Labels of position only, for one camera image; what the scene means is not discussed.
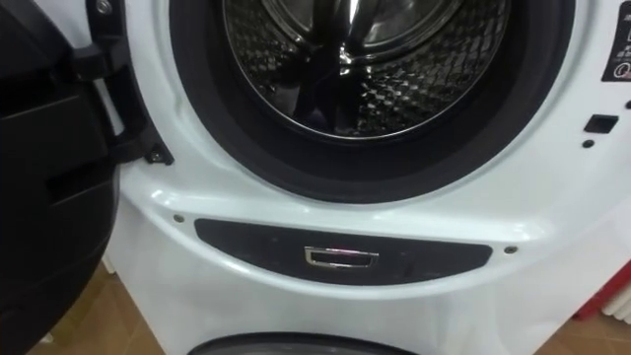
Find white stacked washing machines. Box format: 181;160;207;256
36;0;631;355

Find white ribbed radiator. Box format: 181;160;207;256
601;284;631;325

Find black washing machine door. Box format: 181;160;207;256
0;0;175;355

